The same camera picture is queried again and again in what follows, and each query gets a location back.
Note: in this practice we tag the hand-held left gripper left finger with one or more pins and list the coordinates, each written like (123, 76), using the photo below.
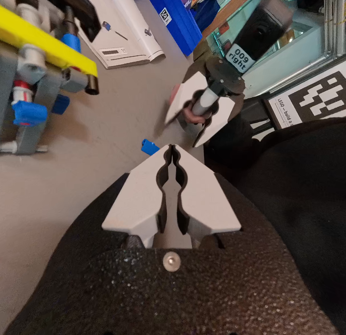
(135, 202)

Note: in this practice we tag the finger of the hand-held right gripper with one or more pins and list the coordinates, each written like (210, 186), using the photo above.
(223, 113)
(189, 88)

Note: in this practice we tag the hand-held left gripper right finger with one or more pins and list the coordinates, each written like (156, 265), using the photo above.
(208, 202)

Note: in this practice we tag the small blue lego piece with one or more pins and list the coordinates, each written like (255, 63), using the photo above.
(149, 147)

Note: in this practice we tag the grey and yellow lego model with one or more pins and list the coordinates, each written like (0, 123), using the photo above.
(40, 42)

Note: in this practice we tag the white lego instruction booklet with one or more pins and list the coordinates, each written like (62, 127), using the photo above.
(127, 21)

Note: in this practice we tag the person's right hand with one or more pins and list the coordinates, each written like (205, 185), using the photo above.
(194, 119)

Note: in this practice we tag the white glass display cabinet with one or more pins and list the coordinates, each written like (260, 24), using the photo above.
(297, 50)

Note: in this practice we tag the blue plastic bin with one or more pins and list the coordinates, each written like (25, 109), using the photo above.
(178, 23)

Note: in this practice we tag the black and white marker sign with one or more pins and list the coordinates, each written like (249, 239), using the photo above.
(319, 97)

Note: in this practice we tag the person's dark clothing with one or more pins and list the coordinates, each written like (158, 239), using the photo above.
(297, 178)

